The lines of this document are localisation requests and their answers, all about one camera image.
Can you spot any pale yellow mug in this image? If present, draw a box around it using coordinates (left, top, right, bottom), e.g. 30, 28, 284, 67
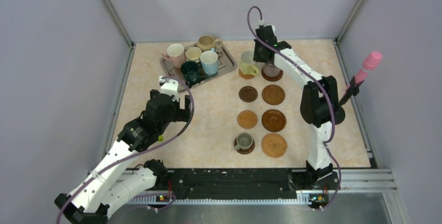
239, 50, 260, 77

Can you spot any mauve mug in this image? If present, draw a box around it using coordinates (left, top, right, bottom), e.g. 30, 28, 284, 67
263, 63, 280, 77

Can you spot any brown saucer coaster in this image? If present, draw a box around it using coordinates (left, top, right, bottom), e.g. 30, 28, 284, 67
262, 85, 286, 105
261, 109, 287, 132
261, 68, 284, 82

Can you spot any light bamboo coaster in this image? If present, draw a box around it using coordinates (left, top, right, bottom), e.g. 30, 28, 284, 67
238, 69, 255, 80
237, 110, 258, 129

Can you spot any dark walnut coaster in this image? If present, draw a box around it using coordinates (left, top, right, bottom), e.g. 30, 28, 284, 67
234, 138, 255, 155
238, 86, 258, 103

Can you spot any small grey-green cup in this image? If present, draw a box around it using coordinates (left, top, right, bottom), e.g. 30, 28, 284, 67
236, 132, 253, 149

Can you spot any dark walnut coaster front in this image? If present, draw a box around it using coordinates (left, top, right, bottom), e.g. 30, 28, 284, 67
234, 138, 255, 155

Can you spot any woven rattan coaster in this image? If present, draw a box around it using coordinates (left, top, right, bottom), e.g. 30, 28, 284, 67
261, 133, 288, 158

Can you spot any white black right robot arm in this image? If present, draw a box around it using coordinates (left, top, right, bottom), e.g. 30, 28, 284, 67
253, 24, 345, 190

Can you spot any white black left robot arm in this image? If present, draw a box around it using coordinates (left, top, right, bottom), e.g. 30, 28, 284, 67
54, 89, 195, 223

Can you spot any dark green mug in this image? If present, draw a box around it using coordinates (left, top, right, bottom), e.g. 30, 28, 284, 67
180, 61, 201, 86

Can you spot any beige mug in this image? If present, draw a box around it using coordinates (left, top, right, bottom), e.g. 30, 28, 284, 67
185, 46, 202, 63

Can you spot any light blue mug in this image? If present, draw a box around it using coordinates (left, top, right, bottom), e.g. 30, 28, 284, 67
200, 51, 218, 76

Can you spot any white mug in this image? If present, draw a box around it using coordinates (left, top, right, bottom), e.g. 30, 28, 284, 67
162, 43, 186, 68

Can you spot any pink microphone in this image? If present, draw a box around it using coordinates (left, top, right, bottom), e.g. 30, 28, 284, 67
346, 52, 383, 90

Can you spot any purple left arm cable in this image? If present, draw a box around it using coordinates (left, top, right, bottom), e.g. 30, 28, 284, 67
55, 76, 195, 224

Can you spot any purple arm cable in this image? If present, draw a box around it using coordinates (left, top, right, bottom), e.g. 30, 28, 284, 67
247, 6, 342, 211
55, 76, 195, 224

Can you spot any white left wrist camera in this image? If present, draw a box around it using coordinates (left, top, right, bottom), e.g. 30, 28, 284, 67
158, 76, 180, 102

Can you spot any tan mug with handle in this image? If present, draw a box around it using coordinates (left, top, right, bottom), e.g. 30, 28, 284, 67
196, 35, 223, 52

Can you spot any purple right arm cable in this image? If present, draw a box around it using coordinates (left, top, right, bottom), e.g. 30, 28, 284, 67
247, 6, 342, 211

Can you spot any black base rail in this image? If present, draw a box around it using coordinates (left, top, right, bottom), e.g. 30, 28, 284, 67
82, 168, 346, 206

